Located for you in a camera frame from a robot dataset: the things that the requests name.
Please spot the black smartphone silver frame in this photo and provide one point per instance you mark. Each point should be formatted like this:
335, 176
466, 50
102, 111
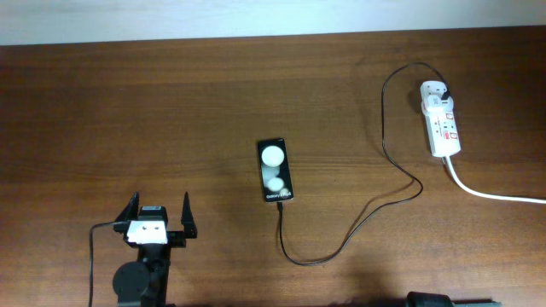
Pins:
274, 170

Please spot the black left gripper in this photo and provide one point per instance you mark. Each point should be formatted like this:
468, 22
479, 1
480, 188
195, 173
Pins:
177, 237

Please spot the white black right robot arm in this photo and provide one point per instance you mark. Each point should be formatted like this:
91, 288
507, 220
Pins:
415, 299

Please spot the white charger plug adapter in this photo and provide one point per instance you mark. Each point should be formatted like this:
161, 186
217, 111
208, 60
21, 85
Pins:
435, 98

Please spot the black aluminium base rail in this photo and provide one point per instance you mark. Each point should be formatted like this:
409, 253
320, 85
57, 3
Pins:
477, 303

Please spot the white power strip red switches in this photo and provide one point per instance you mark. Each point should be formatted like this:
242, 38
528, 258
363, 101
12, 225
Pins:
443, 136

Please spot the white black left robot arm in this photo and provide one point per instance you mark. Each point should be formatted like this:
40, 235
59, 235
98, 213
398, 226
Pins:
143, 282

